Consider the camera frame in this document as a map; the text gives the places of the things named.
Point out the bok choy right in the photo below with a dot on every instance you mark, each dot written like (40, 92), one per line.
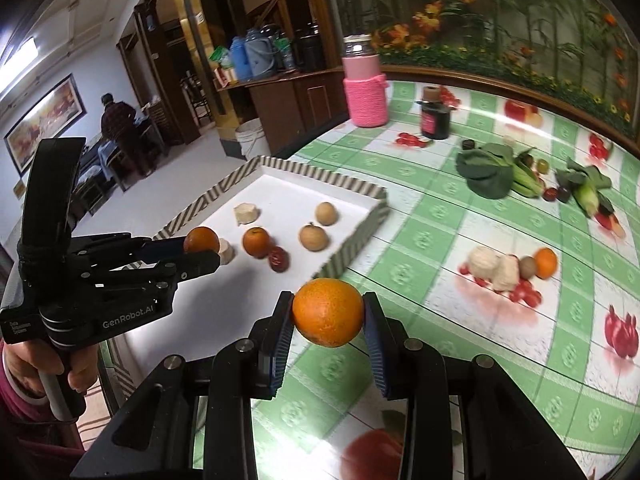
(585, 184)

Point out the brown kiwi fruit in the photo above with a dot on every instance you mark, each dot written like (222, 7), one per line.
(527, 267)

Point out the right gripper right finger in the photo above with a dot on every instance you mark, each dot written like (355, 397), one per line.
(388, 356)

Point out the striped white tray box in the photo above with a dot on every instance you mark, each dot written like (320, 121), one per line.
(280, 223)

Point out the framed wall painting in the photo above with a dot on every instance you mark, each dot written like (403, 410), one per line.
(51, 116)

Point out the brown round pear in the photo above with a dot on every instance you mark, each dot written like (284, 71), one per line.
(313, 238)

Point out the operator left hand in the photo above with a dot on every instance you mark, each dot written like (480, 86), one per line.
(24, 362)

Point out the grey blue kettle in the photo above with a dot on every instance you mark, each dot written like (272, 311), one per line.
(260, 55)

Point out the green grape fruit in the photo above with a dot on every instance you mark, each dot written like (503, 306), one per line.
(542, 166)

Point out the wooden cabinet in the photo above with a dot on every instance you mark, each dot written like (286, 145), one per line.
(293, 108)

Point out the small brown fruit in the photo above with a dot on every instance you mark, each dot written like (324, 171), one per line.
(527, 160)

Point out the dark purple plum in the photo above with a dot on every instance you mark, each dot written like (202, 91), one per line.
(563, 195)

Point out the bok choy left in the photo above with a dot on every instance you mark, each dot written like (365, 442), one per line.
(493, 171)

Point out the red jujube date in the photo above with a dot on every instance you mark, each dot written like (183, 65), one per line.
(278, 259)

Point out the blue thermos jug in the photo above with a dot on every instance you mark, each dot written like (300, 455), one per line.
(239, 58)

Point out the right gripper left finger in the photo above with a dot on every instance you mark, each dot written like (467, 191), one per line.
(272, 341)

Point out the bok choy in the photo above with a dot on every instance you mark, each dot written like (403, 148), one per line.
(585, 184)
(493, 171)

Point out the person in background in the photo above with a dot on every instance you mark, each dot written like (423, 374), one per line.
(118, 123)

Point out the black tea canister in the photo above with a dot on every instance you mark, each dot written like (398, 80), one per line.
(435, 114)

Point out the large orange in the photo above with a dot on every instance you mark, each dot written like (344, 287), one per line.
(328, 312)

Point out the small tangerine with stem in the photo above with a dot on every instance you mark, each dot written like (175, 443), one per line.
(257, 242)

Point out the pink knit sleeved jar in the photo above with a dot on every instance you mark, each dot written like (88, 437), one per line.
(364, 83)

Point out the white plastic bucket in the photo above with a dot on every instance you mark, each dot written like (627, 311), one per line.
(252, 139)

